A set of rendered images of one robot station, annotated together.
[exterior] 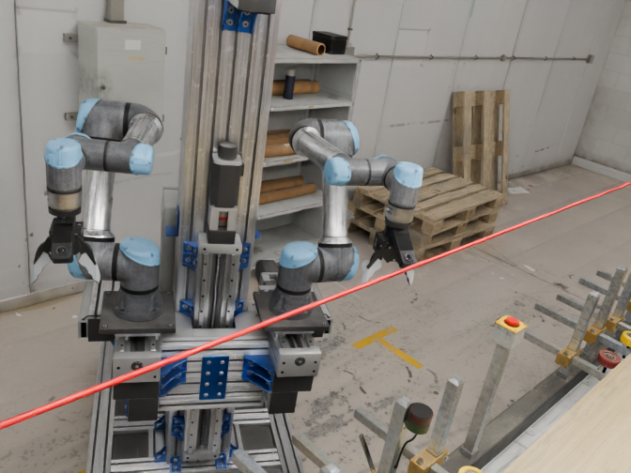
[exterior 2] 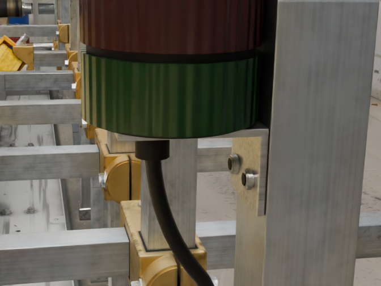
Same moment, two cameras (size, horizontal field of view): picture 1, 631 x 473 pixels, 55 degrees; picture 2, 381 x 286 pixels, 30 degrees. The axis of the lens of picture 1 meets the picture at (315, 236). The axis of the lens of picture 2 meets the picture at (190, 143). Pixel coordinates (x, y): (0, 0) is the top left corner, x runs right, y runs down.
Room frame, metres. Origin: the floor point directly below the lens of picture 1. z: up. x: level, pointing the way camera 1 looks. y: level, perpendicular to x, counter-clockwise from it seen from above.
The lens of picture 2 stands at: (1.32, -0.51, 1.18)
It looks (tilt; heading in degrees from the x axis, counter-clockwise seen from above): 15 degrees down; 126
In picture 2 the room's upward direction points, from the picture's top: 1 degrees clockwise
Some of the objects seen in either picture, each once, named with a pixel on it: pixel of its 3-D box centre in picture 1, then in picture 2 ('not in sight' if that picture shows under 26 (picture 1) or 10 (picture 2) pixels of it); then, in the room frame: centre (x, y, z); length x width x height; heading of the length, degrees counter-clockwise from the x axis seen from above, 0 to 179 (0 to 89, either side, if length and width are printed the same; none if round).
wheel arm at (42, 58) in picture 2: not in sight; (119, 57); (0.31, 0.64, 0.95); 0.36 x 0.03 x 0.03; 48
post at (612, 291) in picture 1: (603, 314); not in sight; (2.33, -1.28, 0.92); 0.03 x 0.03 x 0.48; 48
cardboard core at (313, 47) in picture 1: (305, 45); not in sight; (4.19, 0.27, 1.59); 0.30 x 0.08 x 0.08; 48
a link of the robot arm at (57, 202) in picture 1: (63, 197); not in sight; (1.27, 0.59, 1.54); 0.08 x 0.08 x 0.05
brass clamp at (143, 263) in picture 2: not in sight; (161, 257); (1.01, -0.10, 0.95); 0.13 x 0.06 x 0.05; 138
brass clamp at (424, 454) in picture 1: (428, 461); not in sight; (1.38, -0.44, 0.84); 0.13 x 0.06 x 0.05; 138
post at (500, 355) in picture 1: (485, 400); not in sight; (1.59, -0.63, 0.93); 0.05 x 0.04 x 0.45; 138
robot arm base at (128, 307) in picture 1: (139, 295); not in sight; (1.62, 0.52, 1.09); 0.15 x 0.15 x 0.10
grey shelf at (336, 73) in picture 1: (278, 163); not in sight; (4.10, 0.34, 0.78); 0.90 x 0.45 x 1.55; 138
